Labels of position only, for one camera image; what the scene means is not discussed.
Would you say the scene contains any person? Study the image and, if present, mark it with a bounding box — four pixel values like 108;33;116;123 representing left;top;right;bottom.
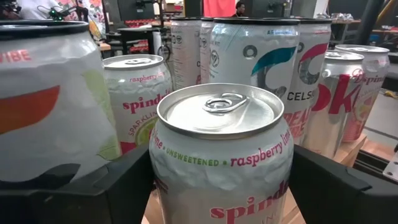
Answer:
231;1;248;18
17;0;68;20

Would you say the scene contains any wooden slatted shelf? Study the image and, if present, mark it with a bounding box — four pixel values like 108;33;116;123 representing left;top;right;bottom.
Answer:
141;133;368;224

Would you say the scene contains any silver metal bracket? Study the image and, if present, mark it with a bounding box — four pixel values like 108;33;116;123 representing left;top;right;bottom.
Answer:
382;151;398;183

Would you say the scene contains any pink silver Spindrift can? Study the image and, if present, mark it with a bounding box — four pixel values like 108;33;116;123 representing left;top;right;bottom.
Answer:
102;54;174;156
148;82;295;224
335;44;391;143

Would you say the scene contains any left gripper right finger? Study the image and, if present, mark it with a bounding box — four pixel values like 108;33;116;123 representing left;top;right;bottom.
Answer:
287;144;398;224

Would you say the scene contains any black monitor screen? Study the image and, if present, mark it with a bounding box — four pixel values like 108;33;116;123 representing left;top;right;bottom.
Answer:
116;0;165;21

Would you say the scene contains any floral hanging garment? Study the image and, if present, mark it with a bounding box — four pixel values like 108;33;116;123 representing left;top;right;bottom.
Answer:
58;0;105;41

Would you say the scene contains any silver Diet Coke can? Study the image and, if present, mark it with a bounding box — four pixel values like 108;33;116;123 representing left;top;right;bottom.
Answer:
301;50;365;159

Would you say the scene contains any red cloth panel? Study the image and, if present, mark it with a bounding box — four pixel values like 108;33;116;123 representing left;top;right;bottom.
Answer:
203;0;237;18

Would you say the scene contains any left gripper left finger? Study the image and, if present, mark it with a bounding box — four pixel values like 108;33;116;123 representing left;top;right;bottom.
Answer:
0;144;155;224

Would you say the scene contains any red folded stack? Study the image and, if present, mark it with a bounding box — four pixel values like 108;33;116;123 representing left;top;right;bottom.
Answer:
124;18;156;54

